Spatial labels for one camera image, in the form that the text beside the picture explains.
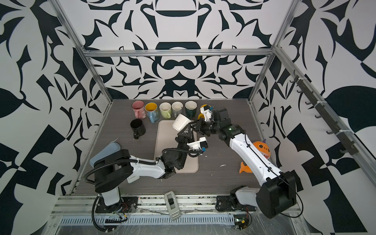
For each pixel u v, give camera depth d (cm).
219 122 60
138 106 103
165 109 103
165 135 103
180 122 76
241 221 71
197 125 66
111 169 49
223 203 74
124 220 70
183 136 68
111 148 91
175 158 58
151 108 104
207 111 72
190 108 102
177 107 108
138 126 100
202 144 66
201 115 100
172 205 72
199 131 68
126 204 73
